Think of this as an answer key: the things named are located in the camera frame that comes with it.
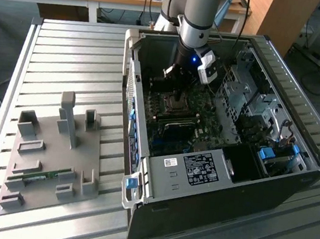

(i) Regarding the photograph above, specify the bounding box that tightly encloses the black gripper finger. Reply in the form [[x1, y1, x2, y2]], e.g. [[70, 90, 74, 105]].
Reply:
[[179, 69, 199, 104], [159, 63, 185, 102]]

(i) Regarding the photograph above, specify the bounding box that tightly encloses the CPU socket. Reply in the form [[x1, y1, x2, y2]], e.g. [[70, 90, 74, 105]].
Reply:
[[162, 90, 193, 116]]

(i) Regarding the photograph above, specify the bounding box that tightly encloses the metal drive cage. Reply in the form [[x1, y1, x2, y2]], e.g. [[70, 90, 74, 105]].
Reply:
[[209, 43, 289, 149]]

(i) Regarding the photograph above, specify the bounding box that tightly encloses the green motherboard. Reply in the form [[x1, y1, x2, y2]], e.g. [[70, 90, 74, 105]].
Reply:
[[134, 75, 249, 169]]

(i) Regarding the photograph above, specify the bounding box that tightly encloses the black expansion card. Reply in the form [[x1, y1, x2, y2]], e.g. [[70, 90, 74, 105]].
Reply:
[[162, 119, 200, 143]]

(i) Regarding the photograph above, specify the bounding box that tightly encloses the grey power supply unit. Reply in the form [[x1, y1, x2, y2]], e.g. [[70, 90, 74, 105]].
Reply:
[[139, 140, 238, 215]]

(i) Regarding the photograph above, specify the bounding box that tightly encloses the wooden cabinet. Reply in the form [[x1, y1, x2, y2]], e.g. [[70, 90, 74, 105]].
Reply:
[[236, 0, 320, 63]]

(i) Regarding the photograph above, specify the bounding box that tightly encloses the blue disk carrier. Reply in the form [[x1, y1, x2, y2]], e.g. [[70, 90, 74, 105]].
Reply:
[[257, 146, 277, 164]]

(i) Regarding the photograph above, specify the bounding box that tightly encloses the blue plastic latch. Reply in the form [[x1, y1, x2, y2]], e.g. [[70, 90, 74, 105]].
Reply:
[[123, 175, 139, 193]]

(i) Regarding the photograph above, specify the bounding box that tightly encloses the black floor equipment box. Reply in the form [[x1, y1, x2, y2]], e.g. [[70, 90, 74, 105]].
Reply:
[[284, 41, 320, 72]]

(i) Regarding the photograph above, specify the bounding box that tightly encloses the black open PC case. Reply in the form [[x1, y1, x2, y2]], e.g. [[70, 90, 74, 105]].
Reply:
[[98, 17, 320, 239]]

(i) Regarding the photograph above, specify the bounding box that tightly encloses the grey parts rack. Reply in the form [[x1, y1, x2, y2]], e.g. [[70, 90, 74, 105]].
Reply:
[[0, 83, 113, 229]]

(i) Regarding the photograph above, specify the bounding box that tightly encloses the green RAM stick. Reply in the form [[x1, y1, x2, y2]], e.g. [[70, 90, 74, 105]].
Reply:
[[21, 166, 62, 186]]

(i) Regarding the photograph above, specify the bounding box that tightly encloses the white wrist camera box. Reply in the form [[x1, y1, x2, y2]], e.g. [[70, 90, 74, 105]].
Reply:
[[190, 46, 222, 87]]

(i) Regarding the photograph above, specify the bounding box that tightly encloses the black camera cable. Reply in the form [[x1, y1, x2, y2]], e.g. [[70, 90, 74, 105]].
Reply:
[[213, 0, 251, 75]]

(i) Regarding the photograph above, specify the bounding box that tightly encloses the coloured wire bundle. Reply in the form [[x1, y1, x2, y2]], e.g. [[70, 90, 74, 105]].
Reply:
[[274, 119, 296, 149]]

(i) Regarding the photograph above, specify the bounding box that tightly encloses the blue plastic bracket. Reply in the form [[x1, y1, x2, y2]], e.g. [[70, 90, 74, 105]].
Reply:
[[289, 144, 302, 162]]

